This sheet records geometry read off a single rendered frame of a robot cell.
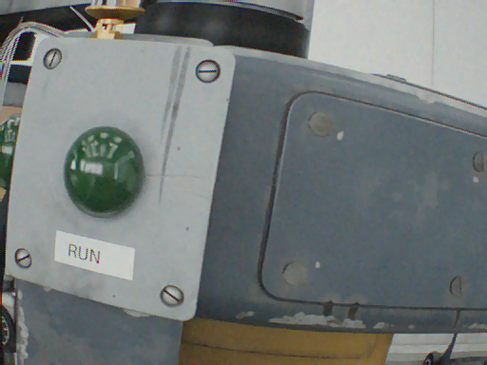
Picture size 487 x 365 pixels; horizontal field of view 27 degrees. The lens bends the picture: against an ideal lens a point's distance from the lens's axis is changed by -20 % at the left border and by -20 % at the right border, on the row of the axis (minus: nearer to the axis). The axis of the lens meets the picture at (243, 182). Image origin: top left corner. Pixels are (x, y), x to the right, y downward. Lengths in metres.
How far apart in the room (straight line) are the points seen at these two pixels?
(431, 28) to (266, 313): 5.41
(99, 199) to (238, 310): 0.10
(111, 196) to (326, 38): 5.33
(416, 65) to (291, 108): 5.35
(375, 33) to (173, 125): 5.36
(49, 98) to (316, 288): 0.13
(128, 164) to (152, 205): 0.02
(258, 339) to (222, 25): 0.22
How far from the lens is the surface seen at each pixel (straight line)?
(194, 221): 0.39
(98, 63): 0.38
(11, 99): 0.83
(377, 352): 0.76
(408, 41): 5.78
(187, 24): 0.55
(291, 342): 0.70
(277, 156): 0.44
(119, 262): 0.39
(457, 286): 0.46
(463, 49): 5.89
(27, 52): 0.91
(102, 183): 0.37
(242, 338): 0.69
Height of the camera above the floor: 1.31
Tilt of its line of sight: 3 degrees down
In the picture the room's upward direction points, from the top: 9 degrees clockwise
